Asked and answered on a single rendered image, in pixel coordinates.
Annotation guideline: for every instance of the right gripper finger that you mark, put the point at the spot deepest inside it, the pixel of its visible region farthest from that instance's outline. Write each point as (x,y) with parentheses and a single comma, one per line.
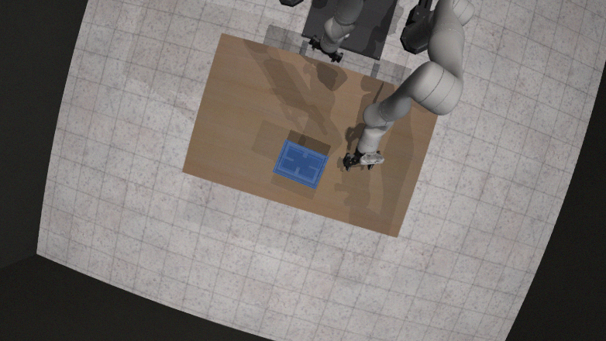
(336,57)
(313,42)

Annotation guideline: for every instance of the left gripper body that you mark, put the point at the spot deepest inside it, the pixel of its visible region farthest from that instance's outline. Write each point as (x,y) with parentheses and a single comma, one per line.
(357,155)

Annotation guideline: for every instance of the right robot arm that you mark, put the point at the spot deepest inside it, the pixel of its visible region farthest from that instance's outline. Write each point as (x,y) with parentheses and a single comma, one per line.
(342,23)

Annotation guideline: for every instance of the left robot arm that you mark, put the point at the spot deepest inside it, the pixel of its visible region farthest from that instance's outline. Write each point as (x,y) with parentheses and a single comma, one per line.
(432,86)

